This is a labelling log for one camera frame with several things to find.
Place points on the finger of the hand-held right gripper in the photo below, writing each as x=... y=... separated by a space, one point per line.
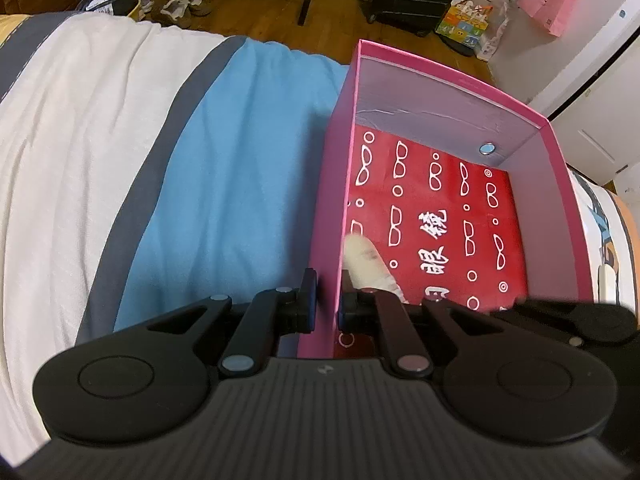
x=575 y=320

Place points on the patterned bed cloth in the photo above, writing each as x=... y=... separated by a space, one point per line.
x=607 y=220

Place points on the white plastic bag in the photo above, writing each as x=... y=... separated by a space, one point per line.
x=497 y=30

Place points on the pair of worn shoes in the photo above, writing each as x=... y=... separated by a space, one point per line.
x=185 y=7

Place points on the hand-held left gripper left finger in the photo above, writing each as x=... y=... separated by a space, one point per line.
x=309 y=310

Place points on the plain cream remote control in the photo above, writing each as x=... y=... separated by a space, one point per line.
x=367 y=270

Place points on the striped blanket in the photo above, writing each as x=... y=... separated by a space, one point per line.
x=150 y=160

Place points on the white door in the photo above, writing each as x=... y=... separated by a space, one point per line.
x=595 y=60

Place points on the red printed paper bag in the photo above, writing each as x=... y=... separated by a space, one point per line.
x=450 y=260

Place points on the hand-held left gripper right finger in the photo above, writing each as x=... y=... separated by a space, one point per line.
x=344 y=316

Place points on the colourful printed carton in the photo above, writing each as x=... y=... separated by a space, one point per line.
x=462 y=25

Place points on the pink cardboard box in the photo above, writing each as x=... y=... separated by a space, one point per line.
x=330 y=200

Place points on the pink paper bag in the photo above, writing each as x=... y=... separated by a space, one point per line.
x=547 y=0

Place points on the grey sneaker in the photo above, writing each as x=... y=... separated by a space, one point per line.
x=146 y=6

